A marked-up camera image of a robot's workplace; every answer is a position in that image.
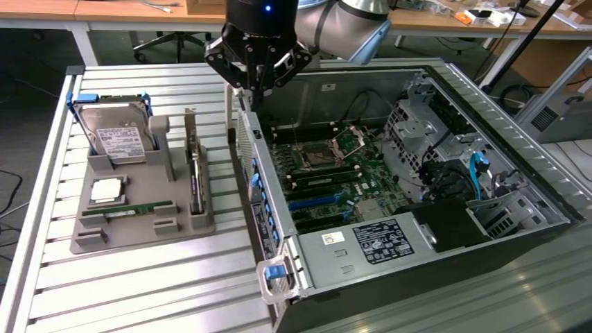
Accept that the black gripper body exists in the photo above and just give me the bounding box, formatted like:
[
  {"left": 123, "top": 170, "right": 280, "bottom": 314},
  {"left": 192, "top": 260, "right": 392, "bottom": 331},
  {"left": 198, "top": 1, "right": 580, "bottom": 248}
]
[{"left": 220, "top": 0, "right": 300, "bottom": 70}]

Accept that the graphics card with metal bracket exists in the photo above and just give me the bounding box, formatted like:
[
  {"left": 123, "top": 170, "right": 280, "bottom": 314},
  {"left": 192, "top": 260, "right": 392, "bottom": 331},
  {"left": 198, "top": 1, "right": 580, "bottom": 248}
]
[{"left": 183, "top": 108, "right": 208, "bottom": 215}]

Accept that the black office chair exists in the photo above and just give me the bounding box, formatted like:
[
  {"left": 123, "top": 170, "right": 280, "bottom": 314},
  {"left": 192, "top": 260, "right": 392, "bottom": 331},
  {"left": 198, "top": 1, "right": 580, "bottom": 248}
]
[{"left": 132, "top": 30, "right": 222, "bottom": 64}]

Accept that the metal socket cover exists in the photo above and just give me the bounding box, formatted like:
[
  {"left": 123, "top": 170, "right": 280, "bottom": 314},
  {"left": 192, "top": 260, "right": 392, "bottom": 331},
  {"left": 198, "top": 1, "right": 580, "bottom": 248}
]
[{"left": 328, "top": 125, "right": 372, "bottom": 163}]

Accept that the CPU socket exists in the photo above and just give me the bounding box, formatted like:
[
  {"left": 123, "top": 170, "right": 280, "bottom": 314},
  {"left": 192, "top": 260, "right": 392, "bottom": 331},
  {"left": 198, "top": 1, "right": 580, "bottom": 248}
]
[{"left": 298, "top": 141, "right": 344, "bottom": 171}]

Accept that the hard disk in blue carrier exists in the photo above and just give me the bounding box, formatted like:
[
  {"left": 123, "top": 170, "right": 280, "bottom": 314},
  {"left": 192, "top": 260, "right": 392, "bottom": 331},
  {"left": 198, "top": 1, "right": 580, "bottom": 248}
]
[{"left": 72, "top": 92, "right": 162, "bottom": 166}]

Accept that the metal disk bay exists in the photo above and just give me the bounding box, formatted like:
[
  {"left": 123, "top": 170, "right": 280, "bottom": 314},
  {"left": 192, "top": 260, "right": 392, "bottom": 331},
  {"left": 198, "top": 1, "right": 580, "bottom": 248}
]
[
  {"left": 383, "top": 99, "right": 467, "bottom": 157},
  {"left": 464, "top": 189, "right": 563, "bottom": 240}
]

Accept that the black RAM stick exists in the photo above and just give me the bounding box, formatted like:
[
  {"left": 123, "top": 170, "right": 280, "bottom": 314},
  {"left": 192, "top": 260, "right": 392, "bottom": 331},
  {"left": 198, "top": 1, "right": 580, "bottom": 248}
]
[{"left": 290, "top": 171, "right": 362, "bottom": 190}]

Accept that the green motherboard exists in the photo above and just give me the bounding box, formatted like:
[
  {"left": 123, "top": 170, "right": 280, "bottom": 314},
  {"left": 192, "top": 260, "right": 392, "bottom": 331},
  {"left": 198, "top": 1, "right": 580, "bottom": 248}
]
[{"left": 266, "top": 121, "right": 419, "bottom": 236}]

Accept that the blue expansion slot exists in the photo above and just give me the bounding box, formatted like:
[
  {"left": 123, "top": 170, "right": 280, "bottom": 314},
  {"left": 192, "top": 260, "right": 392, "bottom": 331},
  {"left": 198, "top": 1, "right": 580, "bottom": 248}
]
[{"left": 288, "top": 195, "right": 343, "bottom": 212}]

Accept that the white box black top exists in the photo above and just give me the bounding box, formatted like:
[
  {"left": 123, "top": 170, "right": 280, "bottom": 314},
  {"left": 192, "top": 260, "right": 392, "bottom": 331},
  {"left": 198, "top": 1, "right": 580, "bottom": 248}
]
[{"left": 462, "top": 8, "right": 494, "bottom": 26}]

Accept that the silver CPU chip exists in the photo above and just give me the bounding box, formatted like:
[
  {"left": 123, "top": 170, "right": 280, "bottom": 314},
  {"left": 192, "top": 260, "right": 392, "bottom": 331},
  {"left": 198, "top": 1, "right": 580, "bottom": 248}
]
[{"left": 90, "top": 179, "right": 123, "bottom": 203}]

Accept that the silver chipset heatsink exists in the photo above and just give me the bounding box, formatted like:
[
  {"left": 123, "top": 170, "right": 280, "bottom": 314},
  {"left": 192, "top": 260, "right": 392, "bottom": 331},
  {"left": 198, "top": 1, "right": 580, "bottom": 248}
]
[{"left": 356, "top": 200, "right": 388, "bottom": 222}]

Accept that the green RAM stick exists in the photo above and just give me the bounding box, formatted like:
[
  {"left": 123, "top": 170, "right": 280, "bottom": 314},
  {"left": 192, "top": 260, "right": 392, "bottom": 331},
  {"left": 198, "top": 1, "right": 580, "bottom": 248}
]
[{"left": 82, "top": 200, "right": 176, "bottom": 219}]

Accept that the white flat box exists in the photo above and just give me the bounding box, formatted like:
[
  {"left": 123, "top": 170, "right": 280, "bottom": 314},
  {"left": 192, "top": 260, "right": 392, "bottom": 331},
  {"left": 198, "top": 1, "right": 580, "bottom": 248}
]
[{"left": 488, "top": 12, "right": 527, "bottom": 28}]

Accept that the black tripod pole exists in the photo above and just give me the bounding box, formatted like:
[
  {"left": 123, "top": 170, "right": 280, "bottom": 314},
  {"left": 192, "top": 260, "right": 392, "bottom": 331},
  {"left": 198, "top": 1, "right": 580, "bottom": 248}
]
[{"left": 480, "top": 0, "right": 570, "bottom": 92}]

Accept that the grey parts rack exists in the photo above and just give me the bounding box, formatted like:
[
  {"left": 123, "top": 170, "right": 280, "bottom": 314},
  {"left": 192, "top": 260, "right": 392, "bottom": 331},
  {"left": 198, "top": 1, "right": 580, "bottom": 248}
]
[{"left": 68, "top": 114, "right": 219, "bottom": 255}]

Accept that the black round device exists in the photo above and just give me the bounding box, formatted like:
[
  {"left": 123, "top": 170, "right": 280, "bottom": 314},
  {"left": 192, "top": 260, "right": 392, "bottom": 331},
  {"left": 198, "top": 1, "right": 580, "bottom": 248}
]
[{"left": 507, "top": 0, "right": 542, "bottom": 18}]

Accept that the black plastic shroud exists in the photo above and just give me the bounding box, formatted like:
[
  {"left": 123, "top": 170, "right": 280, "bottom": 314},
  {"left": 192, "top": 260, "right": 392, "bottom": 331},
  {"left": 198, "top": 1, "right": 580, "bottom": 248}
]
[{"left": 396, "top": 199, "right": 494, "bottom": 253}]

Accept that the grey power supply unit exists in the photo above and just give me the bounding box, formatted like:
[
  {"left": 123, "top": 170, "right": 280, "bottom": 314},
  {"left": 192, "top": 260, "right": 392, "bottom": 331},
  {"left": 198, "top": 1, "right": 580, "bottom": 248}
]
[{"left": 295, "top": 212, "right": 439, "bottom": 291}]

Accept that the grey computer tower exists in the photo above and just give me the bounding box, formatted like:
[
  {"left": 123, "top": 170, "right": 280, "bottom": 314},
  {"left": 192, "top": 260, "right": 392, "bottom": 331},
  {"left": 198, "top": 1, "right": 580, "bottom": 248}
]
[{"left": 515, "top": 46, "right": 592, "bottom": 145}]

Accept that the open black PC case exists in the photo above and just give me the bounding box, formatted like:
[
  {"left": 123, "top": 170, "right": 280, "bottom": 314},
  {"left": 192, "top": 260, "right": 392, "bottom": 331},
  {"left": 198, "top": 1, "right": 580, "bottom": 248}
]
[{"left": 224, "top": 61, "right": 586, "bottom": 333}]

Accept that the blue wire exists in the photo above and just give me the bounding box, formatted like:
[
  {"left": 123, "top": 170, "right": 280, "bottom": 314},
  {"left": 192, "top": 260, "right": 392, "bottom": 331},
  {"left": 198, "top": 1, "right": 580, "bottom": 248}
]
[{"left": 467, "top": 149, "right": 491, "bottom": 203}]

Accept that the grey handle with blue latch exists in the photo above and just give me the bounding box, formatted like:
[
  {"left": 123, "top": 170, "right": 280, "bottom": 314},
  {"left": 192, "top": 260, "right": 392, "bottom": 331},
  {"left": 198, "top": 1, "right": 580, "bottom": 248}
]
[{"left": 255, "top": 256, "right": 298, "bottom": 305}]

